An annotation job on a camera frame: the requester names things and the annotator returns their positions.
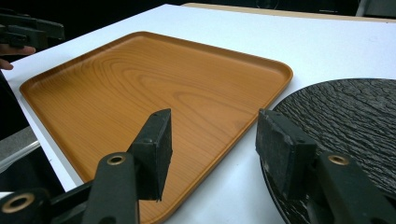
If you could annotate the brown wooden tray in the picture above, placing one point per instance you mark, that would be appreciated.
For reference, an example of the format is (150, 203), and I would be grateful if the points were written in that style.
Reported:
(149, 93)

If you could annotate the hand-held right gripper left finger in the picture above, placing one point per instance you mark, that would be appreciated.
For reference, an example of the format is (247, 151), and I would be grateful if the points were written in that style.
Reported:
(153, 155)

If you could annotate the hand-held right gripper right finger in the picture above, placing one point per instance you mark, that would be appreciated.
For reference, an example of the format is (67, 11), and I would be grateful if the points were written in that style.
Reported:
(281, 149)

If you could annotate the black textured round plate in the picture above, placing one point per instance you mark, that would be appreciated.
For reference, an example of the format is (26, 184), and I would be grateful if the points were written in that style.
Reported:
(348, 124)

